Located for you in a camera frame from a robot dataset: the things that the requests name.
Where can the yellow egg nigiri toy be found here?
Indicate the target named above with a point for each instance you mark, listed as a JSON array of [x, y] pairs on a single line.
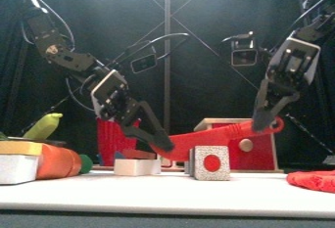
[[17, 170]]

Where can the red cloth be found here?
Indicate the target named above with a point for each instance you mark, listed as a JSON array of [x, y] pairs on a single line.
[[313, 179]]

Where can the orange toy carrot piece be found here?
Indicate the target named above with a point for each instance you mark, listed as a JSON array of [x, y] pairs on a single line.
[[74, 163], [53, 161]]

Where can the red ribbed cup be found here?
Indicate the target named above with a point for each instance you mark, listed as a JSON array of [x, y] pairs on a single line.
[[108, 144]]

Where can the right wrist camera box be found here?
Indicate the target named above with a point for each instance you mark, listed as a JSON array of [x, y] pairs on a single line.
[[244, 57]]

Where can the red striped tuna nigiri toy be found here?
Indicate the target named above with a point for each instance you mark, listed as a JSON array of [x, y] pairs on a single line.
[[135, 168]]

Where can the red plastic spatula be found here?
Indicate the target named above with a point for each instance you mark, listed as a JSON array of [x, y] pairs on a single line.
[[204, 140]]

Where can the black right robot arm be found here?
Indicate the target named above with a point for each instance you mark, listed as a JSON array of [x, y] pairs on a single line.
[[320, 23]]

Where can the blue toy piece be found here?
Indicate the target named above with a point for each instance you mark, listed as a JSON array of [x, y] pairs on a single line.
[[118, 156]]

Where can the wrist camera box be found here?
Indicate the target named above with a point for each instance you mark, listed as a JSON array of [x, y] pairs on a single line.
[[244, 57], [144, 63]]

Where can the red wooden drawer box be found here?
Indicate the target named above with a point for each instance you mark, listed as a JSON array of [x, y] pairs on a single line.
[[261, 157]]

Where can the white cutting board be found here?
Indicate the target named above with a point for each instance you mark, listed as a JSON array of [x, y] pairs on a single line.
[[173, 196]]

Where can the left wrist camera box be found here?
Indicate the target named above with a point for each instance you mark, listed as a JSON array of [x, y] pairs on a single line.
[[144, 63]]

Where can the green toy carrot top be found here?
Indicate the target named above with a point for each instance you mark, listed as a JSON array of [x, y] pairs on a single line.
[[85, 164]]

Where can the nori sushi roll piece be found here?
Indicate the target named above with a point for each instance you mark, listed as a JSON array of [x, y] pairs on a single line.
[[200, 170]]

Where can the vertical metal frame pole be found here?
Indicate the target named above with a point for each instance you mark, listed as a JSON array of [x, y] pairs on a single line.
[[167, 16]]

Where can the white sushi roll piece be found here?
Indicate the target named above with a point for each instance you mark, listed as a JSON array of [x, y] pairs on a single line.
[[164, 164]]

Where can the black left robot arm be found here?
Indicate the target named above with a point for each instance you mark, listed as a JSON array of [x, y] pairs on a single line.
[[48, 36]]

